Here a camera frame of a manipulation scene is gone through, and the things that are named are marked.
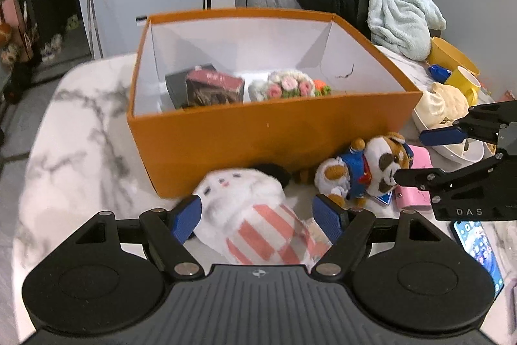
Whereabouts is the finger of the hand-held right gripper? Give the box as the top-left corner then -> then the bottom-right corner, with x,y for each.
394,154 -> 506,195
419,100 -> 517,147

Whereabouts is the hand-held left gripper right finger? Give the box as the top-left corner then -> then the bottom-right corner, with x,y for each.
311,193 -> 445,280

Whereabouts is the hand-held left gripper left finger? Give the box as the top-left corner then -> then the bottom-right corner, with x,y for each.
73,195 -> 205,282

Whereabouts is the bear plush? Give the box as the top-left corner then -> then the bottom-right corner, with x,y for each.
293,132 -> 413,208

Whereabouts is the white plush with striped pants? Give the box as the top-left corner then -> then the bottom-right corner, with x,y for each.
192,167 -> 330,275

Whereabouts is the large orange cardboard box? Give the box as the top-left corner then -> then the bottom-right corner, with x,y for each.
126,7 -> 423,199

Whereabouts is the dark grey box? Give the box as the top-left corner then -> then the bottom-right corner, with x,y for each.
165,64 -> 216,110

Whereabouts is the illustrated purple card box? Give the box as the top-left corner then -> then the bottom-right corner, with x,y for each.
186,70 -> 245,108

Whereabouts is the crocheted flower bouquet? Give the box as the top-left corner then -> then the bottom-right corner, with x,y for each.
248,69 -> 332,102

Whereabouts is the white bowl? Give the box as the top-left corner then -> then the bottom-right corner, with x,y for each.
412,102 -> 485,162

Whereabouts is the pale yellow food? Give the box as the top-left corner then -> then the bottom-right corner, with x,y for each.
414,82 -> 471,127

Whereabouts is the blue card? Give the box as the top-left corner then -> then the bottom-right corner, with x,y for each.
372,191 -> 395,207

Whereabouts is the smartphone with lit screen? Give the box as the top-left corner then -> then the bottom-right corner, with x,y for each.
452,220 -> 505,298

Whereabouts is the yellow mug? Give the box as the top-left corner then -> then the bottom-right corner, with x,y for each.
444,67 -> 482,107

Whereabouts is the small blue object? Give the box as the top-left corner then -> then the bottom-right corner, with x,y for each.
429,64 -> 452,84

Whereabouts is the yellow container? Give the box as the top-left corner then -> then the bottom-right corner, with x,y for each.
427,37 -> 481,77

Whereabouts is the light blue fleece blanket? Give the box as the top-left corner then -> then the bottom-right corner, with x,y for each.
365,0 -> 448,61

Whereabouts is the black jacket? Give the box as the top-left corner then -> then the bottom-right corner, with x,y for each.
297,0 -> 381,39

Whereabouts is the pair of white sneakers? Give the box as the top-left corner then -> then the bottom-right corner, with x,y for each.
40,33 -> 63,60

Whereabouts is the metal crutch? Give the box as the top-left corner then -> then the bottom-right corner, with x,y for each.
85,0 -> 103,59

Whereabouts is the pink bag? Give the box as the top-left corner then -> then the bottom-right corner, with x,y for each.
0,0 -> 29,59

